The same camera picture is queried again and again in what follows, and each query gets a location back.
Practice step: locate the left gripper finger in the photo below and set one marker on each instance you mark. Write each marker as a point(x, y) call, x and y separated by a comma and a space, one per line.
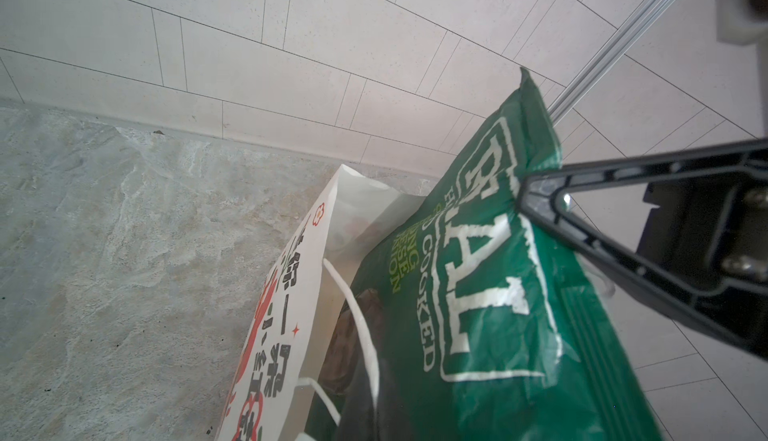
point(361, 414)

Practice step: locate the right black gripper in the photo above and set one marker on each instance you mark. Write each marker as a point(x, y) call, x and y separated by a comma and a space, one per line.
point(701, 255)

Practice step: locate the white flowered paper bag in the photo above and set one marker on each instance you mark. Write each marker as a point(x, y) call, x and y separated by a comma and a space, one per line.
point(278, 376)

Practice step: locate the dark green snack packet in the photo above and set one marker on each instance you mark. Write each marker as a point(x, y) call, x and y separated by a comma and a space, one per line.
point(486, 327)

